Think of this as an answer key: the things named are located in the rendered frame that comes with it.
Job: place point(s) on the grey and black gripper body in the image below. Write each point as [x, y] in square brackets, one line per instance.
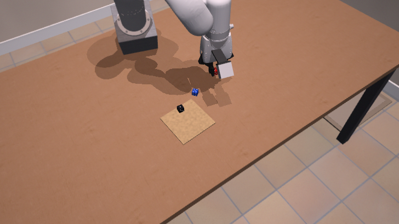
[207, 45]

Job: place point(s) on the blue die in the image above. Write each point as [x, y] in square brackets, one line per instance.
[195, 92]

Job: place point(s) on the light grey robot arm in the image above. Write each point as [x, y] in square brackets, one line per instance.
[200, 17]

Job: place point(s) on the tan mat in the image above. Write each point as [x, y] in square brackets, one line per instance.
[189, 123]

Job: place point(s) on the black die with white pips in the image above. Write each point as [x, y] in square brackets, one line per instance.
[180, 108]

